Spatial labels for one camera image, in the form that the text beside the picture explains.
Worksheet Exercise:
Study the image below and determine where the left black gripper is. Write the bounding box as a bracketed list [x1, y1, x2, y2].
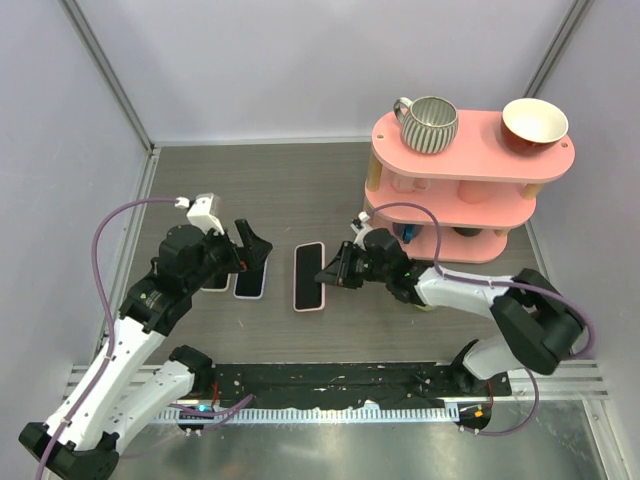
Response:
[185, 219, 271, 293]

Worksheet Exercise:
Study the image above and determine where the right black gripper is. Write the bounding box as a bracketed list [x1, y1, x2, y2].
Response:
[316, 241, 391, 289]

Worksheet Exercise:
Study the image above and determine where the pink phone case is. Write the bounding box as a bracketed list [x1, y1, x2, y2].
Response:
[292, 241, 327, 314]

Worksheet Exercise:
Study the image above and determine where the beige phone case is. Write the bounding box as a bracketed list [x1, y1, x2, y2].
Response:
[200, 272, 231, 293]

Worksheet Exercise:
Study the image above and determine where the lilac phone case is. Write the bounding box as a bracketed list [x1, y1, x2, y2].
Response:
[232, 257, 266, 301]

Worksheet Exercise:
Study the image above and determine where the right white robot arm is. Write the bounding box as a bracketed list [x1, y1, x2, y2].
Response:
[315, 228, 586, 395]

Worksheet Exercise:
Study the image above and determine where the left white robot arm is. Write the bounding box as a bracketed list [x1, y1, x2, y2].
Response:
[19, 219, 273, 479]

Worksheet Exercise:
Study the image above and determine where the blue cup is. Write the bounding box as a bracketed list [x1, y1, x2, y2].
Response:
[393, 223, 416, 244]

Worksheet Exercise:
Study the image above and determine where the clear pink glass cup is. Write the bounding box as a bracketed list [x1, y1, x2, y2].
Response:
[391, 174, 431, 193]

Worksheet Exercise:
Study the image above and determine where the black mounting plate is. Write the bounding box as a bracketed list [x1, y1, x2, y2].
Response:
[183, 362, 512, 410]

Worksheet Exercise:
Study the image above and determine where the dark cup bottom shelf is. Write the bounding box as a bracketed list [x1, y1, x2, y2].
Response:
[452, 227, 482, 238]

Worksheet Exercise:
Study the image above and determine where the pink three-tier shelf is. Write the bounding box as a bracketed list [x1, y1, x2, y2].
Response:
[364, 110, 575, 264]

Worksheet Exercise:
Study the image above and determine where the grey striped mug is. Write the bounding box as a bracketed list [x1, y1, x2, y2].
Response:
[393, 96, 459, 155]

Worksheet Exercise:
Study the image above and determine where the red white bowl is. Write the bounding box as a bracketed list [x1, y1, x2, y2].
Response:
[500, 98, 569, 156]

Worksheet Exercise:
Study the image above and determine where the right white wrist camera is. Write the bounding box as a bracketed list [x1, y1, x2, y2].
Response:
[351, 211, 372, 248]

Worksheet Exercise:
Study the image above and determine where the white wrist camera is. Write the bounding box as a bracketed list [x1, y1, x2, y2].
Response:
[351, 211, 372, 248]
[174, 193, 225, 235]

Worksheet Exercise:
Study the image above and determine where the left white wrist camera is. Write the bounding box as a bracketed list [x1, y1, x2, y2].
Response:
[174, 193, 225, 235]

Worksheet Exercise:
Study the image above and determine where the white slotted cable duct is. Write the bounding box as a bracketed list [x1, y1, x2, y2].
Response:
[154, 405, 460, 425]

